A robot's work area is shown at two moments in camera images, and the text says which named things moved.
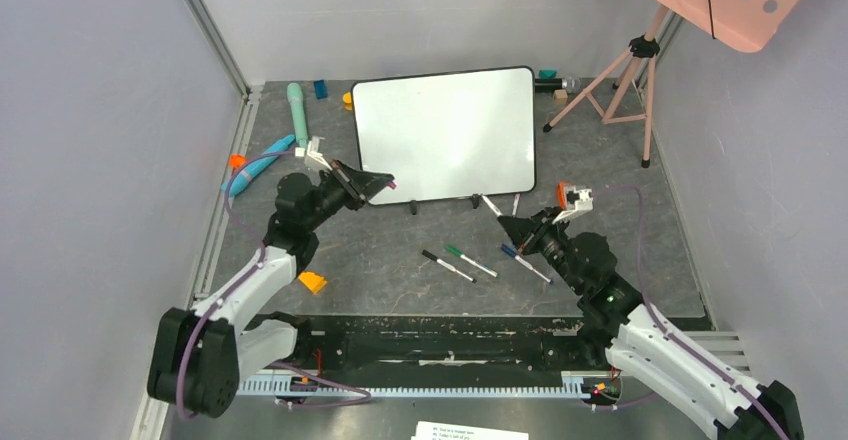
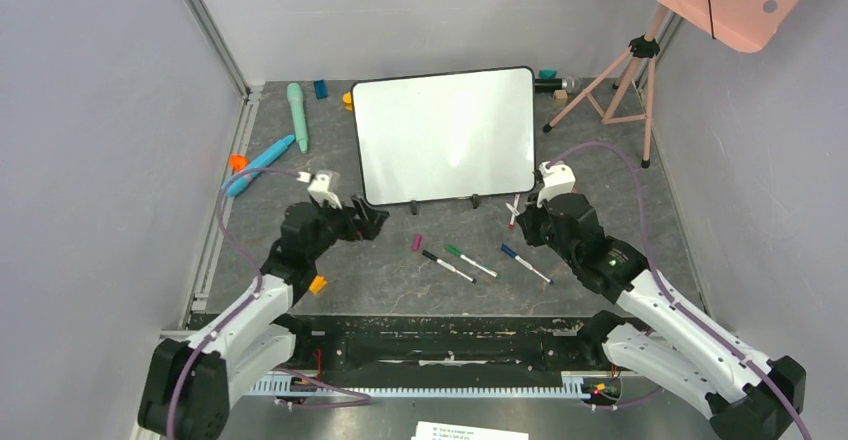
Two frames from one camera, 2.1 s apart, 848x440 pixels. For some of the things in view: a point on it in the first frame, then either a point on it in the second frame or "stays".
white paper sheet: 441,431 stays
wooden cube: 561,96 stays
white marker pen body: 492,206 to 512,209
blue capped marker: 509,251 stays
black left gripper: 358,186 to 365,225
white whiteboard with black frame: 449,135 stays
